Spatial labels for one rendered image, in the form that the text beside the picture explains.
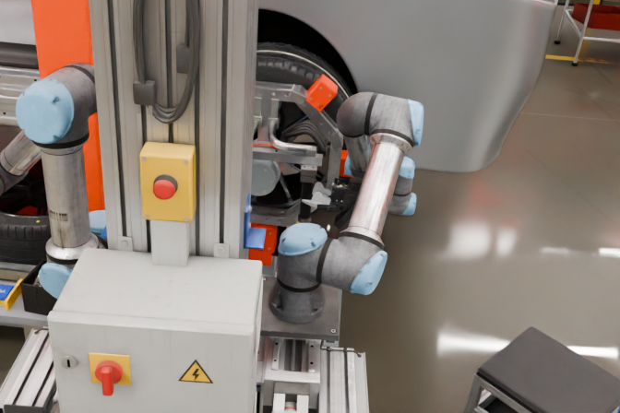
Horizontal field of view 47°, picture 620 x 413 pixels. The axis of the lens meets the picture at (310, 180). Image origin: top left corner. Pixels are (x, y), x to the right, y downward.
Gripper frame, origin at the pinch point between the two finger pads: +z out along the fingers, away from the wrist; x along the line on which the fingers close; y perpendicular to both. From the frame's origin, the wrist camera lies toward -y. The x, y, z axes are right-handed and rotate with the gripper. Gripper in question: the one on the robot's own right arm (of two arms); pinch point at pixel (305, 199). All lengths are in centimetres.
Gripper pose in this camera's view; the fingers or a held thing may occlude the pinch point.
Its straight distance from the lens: 232.3
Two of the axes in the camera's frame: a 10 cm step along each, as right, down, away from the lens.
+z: -9.9, -1.0, 0.2
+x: -0.6, 4.8, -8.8
